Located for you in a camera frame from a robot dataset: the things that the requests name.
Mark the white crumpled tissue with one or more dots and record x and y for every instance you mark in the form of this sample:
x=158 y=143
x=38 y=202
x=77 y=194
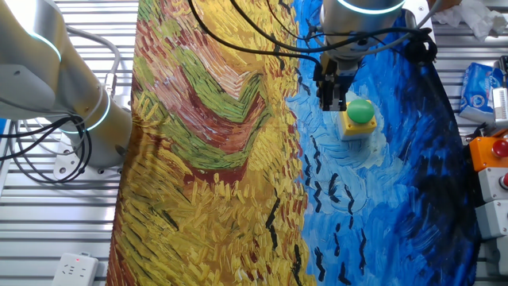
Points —
x=472 y=16

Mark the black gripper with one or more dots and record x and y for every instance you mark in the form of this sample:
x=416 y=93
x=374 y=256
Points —
x=337 y=67

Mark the green button yellow box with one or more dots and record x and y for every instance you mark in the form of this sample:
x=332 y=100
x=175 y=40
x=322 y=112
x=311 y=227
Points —
x=359 y=115

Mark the grey box green button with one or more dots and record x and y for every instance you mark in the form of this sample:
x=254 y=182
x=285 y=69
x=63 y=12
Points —
x=492 y=218

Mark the painted wheatfield print cloth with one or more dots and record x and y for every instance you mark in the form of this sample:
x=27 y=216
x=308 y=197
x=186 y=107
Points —
x=218 y=178

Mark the brown object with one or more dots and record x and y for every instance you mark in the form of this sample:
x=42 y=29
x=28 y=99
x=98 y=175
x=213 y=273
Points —
x=442 y=4

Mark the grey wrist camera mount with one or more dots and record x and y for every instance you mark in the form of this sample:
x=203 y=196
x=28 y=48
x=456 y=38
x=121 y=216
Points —
x=422 y=16

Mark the white power strip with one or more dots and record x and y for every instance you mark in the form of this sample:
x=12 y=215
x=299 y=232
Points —
x=75 y=270

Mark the silver depth camera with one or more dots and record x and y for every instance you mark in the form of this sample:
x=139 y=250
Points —
x=501 y=105

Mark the blue tissue pack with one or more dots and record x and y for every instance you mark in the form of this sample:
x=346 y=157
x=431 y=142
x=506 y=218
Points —
x=476 y=91

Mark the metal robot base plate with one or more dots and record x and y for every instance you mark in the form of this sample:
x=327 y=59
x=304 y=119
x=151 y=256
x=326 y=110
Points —
x=63 y=168

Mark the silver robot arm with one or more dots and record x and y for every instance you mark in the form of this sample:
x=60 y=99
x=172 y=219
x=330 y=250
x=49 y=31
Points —
x=39 y=59

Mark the orange box red button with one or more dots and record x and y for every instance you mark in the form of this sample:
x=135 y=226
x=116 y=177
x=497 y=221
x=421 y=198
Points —
x=484 y=153

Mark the grey box red mushroom button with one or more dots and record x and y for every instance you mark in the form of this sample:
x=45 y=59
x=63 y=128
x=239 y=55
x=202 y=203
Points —
x=492 y=184

